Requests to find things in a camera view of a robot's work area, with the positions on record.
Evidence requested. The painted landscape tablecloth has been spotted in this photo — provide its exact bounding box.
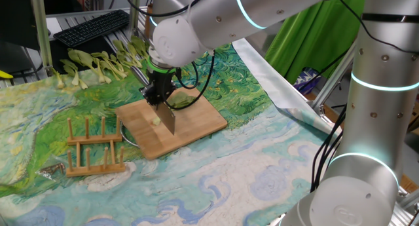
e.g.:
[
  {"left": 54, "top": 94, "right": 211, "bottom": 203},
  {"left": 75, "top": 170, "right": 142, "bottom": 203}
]
[{"left": 0, "top": 42, "right": 348, "bottom": 226}]

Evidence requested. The clear plastic bag of screws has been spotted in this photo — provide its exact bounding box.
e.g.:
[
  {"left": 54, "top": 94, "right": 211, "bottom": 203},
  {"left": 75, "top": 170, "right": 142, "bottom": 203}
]
[{"left": 34, "top": 155, "right": 78, "bottom": 183}]

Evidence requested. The green curtain cloth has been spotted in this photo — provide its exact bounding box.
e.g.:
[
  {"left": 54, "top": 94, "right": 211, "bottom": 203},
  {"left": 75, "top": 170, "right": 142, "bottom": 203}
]
[{"left": 264, "top": 0, "right": 366, "bottom": 85}]

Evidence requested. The green pakchoi with long stem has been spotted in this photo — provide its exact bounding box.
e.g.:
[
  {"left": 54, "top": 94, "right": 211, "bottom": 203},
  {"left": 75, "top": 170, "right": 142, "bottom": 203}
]
[{"left": 166, "top": 91, "right": 197, "bottom": 109}]

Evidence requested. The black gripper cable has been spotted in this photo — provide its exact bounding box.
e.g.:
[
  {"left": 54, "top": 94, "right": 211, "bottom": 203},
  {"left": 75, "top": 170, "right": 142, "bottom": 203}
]
[{"left": 163, "top": 54, "right": 216, "bottom": 111}]

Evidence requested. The blue white patterned bag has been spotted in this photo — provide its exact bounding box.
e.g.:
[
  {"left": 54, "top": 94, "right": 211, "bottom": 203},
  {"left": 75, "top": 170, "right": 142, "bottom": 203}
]
[{"left": 293, "top": 67, "right": 323, "bottom": 95}]

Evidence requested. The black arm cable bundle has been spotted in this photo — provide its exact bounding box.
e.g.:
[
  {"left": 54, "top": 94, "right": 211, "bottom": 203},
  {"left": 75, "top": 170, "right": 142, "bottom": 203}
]
[{"left": 309, "top": 103, "right": 348, "bottom": 193}]

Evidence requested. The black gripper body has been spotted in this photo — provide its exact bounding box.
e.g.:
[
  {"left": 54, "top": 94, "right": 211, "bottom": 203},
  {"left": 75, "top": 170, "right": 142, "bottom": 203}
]
[{"left": 149, "top": 70, "right": 176, "bottom": 102}]

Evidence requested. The aluminium frame post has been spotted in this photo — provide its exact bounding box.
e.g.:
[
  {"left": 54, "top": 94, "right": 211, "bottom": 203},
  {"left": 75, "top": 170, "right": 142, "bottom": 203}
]
[
  {"left": 128, "top": 0, "right": 141, "bottom": 37},
  {"left": 28, "top": 0, "right": 54, "bottom": 77}
]

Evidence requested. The black desk mat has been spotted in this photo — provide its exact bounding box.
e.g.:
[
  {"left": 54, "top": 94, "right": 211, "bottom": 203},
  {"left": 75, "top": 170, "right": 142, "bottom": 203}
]
[{"left": 48, "top": 35, "right": 115, "bottom": 73}]

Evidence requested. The steel cleaver knife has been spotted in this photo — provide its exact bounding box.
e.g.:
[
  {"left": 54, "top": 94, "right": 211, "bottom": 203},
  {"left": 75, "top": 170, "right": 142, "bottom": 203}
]
[{"left": 132, "top": 68, "right": 177, "bottom": 136}]

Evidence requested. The wooden cutting board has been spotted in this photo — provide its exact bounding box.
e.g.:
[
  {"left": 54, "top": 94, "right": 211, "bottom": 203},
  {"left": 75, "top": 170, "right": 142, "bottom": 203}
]
[{"left": 115, "top": 86, "right": 228, "bottom": 161}]

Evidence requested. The slanted aluminium frame beam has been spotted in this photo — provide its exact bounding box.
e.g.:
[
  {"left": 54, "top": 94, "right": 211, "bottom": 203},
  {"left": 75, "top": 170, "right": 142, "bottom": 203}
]
[{"left": 310, "top": 45, "right": 357, "bottom": 117}]

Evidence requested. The black monitor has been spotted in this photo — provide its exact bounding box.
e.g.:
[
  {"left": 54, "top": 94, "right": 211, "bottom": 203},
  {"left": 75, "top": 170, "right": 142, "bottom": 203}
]
[{"left": 0, "top": 0, "right": 42, "bottom": 52}]

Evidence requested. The wooden peg dish rack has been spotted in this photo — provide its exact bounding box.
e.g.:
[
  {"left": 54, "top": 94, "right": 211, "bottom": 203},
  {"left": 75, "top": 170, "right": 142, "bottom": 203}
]
[{"left": 66, "top": 116, "right": 127, "bottom": 178}]

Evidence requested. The black computer keyboard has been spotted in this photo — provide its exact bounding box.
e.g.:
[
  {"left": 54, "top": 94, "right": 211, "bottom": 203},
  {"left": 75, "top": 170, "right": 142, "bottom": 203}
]
[{"left": 53, "top": 9, "right": 130, "bottom": 48}]

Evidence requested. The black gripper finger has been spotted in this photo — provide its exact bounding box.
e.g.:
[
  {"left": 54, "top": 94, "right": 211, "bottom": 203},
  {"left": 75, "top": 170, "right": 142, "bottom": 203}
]
[
  {"left": 163, "top": 88, "right": 177, "bottom": 105},
  {"left": 142, "top": 84, "right": 166, "bottom": 106}
]

